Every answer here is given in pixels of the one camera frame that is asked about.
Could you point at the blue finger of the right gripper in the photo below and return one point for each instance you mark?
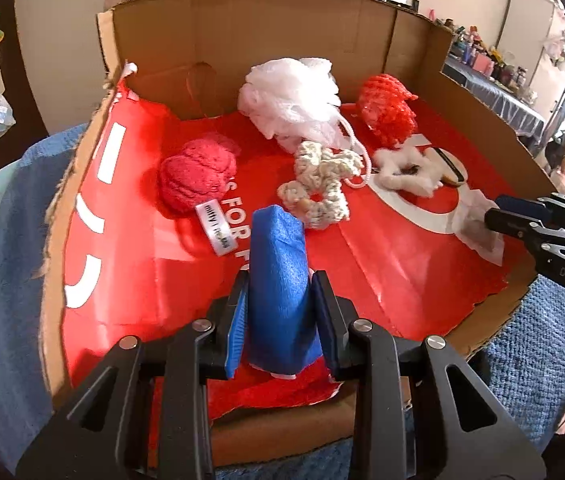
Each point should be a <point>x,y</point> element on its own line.
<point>517,224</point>
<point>528,208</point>

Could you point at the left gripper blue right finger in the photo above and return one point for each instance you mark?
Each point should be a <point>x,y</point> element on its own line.
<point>334,315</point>

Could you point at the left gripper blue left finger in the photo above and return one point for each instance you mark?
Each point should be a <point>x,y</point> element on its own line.
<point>229,315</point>

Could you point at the white translucent pad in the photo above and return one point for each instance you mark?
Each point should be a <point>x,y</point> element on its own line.
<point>469,226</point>

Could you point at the blue sponge cloth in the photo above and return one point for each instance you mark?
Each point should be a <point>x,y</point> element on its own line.
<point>282,332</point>

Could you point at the beige powder puff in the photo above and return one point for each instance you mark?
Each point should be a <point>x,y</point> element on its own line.
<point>454,173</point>

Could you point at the white fluffy star scrunchie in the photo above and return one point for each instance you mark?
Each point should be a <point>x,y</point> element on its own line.
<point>407,170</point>

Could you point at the cream crochet scrunchie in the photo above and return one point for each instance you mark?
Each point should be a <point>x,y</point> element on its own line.
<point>315,195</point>

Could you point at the red knitted plush ball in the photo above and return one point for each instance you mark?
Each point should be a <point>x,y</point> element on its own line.
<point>196,179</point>

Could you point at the red mesh bath pouf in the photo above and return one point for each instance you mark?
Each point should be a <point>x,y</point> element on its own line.
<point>383,104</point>

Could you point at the white mesh bath pouf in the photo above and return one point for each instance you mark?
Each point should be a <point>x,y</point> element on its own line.
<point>292,101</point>

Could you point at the dark cloth covered table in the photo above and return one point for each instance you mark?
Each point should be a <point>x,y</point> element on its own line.
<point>518,115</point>

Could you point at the cardboard box with red lining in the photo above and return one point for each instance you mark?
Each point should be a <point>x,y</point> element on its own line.
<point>120,263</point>

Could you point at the cosmetics clutter on table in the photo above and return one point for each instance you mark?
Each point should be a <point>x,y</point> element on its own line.
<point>475,22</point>

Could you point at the white wardrobe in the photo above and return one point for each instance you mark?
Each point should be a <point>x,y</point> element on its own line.
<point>528,27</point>

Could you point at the blue knitted blanket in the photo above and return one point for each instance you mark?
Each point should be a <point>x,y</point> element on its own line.
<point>524,364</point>

